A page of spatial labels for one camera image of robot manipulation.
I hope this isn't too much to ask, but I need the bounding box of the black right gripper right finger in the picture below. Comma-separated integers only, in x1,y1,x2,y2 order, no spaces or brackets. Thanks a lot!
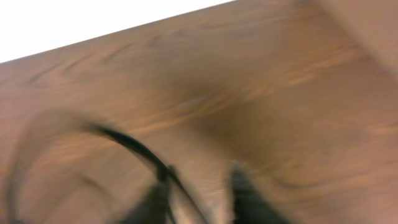
231,165,289,224

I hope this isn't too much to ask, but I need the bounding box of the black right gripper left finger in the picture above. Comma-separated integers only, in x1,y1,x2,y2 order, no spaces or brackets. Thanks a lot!
121,176,174,224

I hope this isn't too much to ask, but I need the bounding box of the black USB cable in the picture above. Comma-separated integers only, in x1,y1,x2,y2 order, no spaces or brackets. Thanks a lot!
6,123,209,224

